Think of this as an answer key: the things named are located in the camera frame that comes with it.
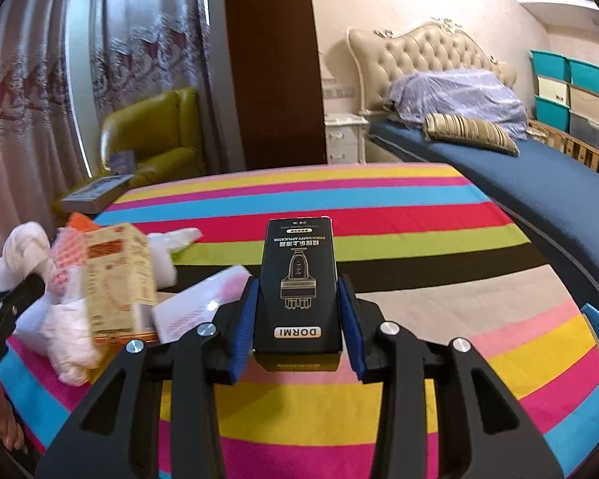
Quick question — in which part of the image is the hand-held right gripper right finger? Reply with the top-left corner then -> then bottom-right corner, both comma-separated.
337,274 -> 565,479

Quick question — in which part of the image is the person's left hand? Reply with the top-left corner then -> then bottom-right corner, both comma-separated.
0,382 -> 31,462

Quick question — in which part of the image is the white pink flat packet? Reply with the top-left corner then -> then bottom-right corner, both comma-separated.
151,292 -> 220,346

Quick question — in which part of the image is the black product box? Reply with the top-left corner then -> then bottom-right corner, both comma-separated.
252,217 -> 344,372

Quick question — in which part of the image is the white twisted cloth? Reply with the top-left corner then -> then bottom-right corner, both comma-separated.
0,220 -> 53,295

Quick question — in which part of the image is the lilac blanket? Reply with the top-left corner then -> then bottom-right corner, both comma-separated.
384,70 -> 530,141

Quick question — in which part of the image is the grey flat box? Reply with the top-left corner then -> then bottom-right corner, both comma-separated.
61,174 -> 135,214

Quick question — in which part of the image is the brown wooden door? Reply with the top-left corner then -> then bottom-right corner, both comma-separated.
224,0 -> 325,170

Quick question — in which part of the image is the cream tufted headboard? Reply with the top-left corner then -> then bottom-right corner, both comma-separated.
347,17 -> 517,115

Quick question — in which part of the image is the white nightstand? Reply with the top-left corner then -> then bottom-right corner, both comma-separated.
324,112 -> 370,165

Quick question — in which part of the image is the white crumpled tissue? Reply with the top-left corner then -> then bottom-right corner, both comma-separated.
15,289 -> 105,387

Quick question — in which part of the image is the patterned grey curtain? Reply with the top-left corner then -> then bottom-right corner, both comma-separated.
90,0 -> 225,170
0,0 -> 88,260

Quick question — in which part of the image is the striped pillow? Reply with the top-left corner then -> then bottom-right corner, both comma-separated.
423,112 -> 521,156

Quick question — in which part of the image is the beige orange carton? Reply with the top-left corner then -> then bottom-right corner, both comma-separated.
82,223 -> 158,345

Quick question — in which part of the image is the blue bed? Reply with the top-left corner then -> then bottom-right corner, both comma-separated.
368,120 -> 599,320

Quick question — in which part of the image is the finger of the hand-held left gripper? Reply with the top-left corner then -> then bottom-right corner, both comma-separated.
0,273 -> 47,333

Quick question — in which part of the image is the stack of storage bins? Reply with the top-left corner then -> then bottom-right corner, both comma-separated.
529,49 -> 599,153

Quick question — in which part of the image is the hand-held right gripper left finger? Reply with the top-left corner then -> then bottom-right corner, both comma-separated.
35,275 -> 260,479

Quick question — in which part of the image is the orange foam fruit net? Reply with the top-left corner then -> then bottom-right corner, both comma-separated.
50,212 -> 98,305

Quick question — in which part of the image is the wooden crib rail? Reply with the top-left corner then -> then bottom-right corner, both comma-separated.
526,120 -> 599,185

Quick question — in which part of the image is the yellow-green leather armchair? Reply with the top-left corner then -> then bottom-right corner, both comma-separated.
55,87 -> 215,220

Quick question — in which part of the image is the rainbow striped tablecloth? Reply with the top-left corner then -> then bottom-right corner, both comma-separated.
0,162 -> 599,479

